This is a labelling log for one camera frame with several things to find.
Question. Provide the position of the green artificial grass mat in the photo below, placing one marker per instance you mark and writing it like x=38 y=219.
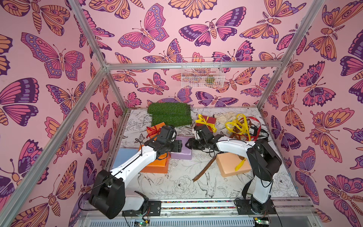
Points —
x=173 y=114

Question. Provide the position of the brown ribbon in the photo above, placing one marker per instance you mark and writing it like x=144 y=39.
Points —
x=222 y=145

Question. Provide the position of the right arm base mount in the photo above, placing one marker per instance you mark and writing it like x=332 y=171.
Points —
x=248 y=207

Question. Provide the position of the lilac gift box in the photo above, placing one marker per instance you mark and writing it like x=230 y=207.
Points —
x=186 y=153

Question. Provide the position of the white wire basket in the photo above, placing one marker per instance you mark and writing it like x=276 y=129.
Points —
x=202 y=74

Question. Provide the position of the peach gift box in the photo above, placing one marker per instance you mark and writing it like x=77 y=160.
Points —
x=231 y=164

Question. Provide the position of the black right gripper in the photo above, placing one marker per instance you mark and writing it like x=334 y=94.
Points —
x=194 y=143

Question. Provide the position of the aluminium front rail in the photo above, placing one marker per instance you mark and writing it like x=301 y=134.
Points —
x=281 y=212

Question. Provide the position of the beige knit work glove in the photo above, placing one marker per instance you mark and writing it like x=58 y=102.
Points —
x=223 y=118

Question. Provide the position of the small orange gift box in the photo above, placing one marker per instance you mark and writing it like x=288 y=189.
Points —
x=154 y=129

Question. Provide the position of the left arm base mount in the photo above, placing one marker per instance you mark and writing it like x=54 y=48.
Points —
x=151 y=209

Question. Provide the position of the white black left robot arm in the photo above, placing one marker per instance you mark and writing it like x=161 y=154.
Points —
x=109 y=195

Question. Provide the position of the light blue gift box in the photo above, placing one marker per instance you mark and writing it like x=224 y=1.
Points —
x=123 y=155

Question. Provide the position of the large orange gift box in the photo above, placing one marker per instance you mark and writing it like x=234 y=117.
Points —
x=152 y=162

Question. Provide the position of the dark red gift box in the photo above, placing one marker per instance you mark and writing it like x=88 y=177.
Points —
x=208 y=120

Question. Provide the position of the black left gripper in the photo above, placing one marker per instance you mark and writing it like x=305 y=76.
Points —
x=177 y=146

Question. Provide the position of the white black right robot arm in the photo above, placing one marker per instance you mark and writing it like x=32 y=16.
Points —
x=264 y=161

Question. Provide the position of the aluminium frame post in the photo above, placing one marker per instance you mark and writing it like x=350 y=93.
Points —
x=298 y=37

